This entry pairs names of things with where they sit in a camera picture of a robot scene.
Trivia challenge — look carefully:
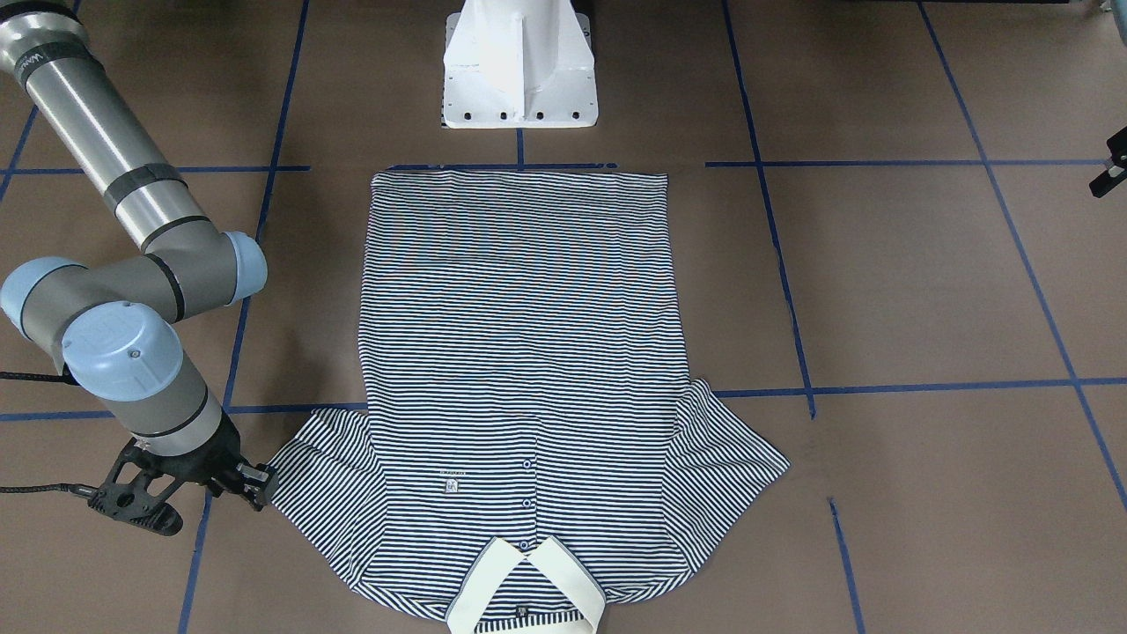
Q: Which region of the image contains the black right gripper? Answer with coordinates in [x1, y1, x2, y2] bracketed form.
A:
[166, 414, 279, 512]

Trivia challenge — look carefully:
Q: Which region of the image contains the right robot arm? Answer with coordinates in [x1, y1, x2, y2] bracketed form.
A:
[3, 1, 277, 520]

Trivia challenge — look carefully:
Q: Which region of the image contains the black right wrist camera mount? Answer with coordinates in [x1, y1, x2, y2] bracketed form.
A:
[87, 439, 185, 536]

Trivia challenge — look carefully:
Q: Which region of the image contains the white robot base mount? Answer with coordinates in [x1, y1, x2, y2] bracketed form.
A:
[440, 1, 600, 130]

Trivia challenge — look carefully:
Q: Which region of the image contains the navy white striped polo shirt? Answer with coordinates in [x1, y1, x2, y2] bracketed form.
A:
[270, 170, 789, 633]

